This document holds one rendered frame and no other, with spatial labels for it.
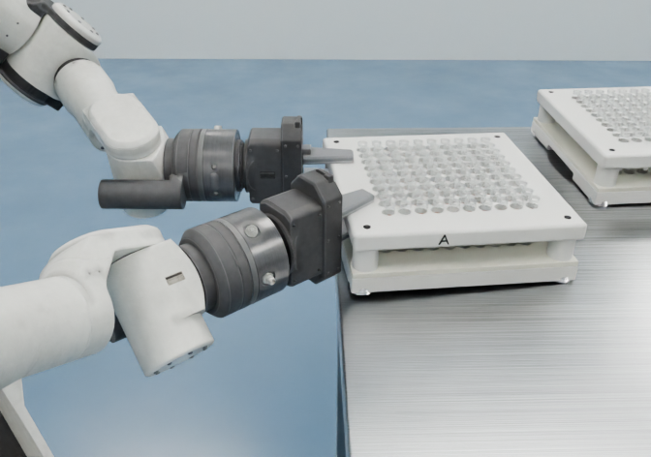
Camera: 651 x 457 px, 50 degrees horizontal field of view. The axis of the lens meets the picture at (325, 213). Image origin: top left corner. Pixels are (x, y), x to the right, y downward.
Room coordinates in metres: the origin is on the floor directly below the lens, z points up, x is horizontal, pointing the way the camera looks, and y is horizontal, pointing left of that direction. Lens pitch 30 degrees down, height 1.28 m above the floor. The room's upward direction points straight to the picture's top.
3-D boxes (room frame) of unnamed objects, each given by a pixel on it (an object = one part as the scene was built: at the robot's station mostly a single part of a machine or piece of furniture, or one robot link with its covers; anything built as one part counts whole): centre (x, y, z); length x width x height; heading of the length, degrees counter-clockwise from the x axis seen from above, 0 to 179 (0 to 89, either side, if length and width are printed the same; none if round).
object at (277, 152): (0.76, 0.09, 0.92); 0.12 x 0.10 x 0.13; 90
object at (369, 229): (0.72, -0.13, 0.91); 0.25 x 0.24 x 0.02; 8
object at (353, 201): (0.64, -0.02, 0.93); 0.06 x 0.03 x 0.02; 130
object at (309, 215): (0.58, 0.05, 0.92); 0.12 x 0.10 x 0.13; 130
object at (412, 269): (0.72, -0.13, 0.87); 0.24 x 0.24 x 0.02; 8
